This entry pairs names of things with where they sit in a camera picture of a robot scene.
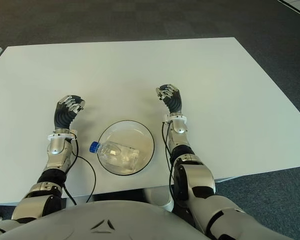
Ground white table support beam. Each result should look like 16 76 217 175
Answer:
213 174 237 183

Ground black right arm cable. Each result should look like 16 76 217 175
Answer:
161 122 175 201

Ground grey robot torso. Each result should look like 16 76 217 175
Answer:
0 199 300 240

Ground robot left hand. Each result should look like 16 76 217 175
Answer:
53 94 87 131

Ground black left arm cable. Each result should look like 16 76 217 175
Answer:
63 138 97 206

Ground white plate black rim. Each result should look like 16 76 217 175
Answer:
96 120 156 177

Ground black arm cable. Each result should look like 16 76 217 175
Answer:
63 138 97 206
161 122 175 201

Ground white table pedestal base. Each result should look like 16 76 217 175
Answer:
139 186 175 212

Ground clear water bottle blue cap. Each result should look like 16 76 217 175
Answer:
89 140 140 173

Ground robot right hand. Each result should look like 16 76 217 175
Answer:
154 84 184 115

